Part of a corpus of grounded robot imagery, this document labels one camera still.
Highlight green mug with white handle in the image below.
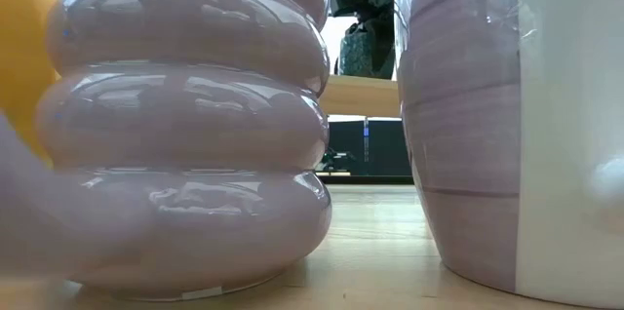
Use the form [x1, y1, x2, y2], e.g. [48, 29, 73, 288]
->
[337, 18, 396, 80]

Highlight purple and white striped mug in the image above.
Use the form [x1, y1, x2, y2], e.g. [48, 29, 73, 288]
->
[393, 0, 624, 310]

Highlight pink ribbed ceramic mug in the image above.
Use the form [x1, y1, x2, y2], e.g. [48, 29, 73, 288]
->
[0, 0, 333, 302]

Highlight yellow ceramic mug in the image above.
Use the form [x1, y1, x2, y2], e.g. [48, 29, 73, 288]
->
[0, 0, 61, 169]

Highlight wooden shelf with black legs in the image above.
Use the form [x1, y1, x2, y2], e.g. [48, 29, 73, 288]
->
[318, 74, 403, 119]

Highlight black partition panels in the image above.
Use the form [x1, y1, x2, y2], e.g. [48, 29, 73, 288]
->
[327, 118, 414, 177]

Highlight robot with green lights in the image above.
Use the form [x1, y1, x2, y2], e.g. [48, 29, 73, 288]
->
[317, 146, 358, 175]

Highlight black table edge frame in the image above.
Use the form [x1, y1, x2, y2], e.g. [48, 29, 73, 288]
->
[315, 174, 416, 186]

